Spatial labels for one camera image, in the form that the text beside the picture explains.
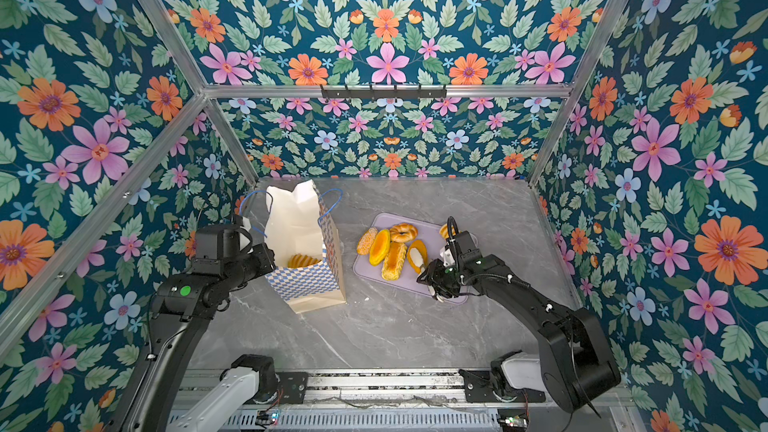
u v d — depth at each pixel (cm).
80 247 58
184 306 45
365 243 96
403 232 100
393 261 92
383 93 93
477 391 73
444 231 100
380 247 93
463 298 68
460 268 67
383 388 75
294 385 74
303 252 97
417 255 90
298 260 91
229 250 53
